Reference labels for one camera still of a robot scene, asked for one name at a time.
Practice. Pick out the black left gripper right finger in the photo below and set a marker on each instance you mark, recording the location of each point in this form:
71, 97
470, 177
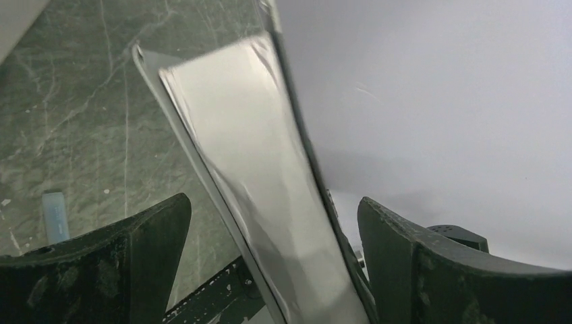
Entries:
420, 276

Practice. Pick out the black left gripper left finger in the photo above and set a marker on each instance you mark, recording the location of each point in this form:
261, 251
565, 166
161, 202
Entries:
120, 273

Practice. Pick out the grey laptop box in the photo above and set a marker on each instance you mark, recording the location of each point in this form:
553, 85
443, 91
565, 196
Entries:
235, 113

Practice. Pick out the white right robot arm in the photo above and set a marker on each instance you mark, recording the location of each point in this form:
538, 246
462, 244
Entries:
462, 236

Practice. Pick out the light blue glue stick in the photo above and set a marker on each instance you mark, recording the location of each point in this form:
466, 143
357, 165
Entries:
55, 217

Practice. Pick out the white two-tier shelf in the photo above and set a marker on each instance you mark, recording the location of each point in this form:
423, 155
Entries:
17, 16

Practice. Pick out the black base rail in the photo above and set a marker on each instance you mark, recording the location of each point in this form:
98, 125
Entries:
230, 296

